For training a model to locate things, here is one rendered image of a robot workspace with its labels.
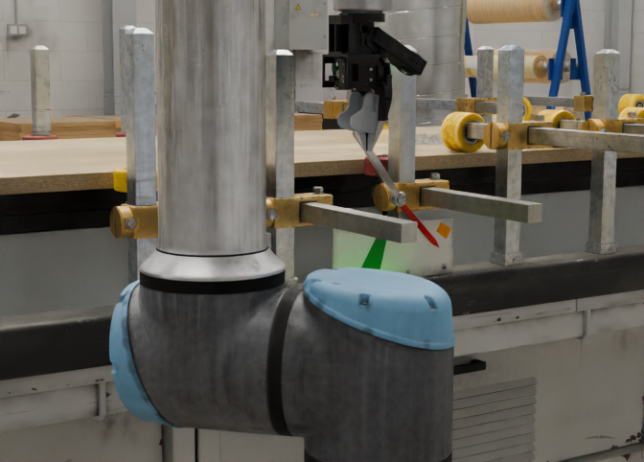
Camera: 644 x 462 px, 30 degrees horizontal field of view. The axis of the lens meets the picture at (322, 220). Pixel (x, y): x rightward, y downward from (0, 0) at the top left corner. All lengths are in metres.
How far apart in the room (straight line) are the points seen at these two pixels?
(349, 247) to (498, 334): 0.42
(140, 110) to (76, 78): 7.70
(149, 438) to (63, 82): 7.40
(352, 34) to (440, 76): 4.24
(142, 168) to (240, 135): 0.70
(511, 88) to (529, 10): 7.05
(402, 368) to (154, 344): 0.25
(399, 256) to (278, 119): 0.35
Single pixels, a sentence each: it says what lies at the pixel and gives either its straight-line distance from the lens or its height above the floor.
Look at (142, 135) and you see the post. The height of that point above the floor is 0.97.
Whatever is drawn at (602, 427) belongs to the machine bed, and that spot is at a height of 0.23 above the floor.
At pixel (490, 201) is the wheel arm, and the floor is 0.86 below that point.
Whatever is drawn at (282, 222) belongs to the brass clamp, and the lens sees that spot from 1.99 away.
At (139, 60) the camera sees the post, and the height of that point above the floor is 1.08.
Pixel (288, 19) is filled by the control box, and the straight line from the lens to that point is 10.25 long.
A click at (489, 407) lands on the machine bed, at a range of 2.68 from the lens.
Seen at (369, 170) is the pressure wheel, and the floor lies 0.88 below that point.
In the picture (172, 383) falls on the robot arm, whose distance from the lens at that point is 1.21.
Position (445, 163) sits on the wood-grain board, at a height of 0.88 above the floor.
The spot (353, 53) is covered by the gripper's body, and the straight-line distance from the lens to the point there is 1.85.
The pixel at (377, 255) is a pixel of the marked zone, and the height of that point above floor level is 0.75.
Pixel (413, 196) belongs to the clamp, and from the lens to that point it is 2.14.
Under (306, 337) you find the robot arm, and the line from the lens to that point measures 1.17.
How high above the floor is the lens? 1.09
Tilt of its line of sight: 8 degrees down
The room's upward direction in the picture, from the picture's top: straight up
